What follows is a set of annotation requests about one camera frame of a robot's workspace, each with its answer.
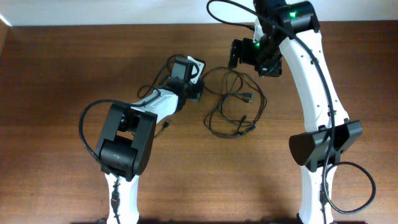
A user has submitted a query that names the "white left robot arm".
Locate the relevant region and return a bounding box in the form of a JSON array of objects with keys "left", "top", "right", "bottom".
[{"left": 96, "top": 56, "right": 206, "bottom": 223}]

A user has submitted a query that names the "black cable bundle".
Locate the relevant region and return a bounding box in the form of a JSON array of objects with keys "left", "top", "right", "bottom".
[{"left": 198, "top": 66, "right": 268, "bottom": 139}]

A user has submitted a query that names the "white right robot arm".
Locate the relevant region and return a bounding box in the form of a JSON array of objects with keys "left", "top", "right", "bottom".
[{"left": 228, "top": 1, "right": 363, "bottom": 223}]

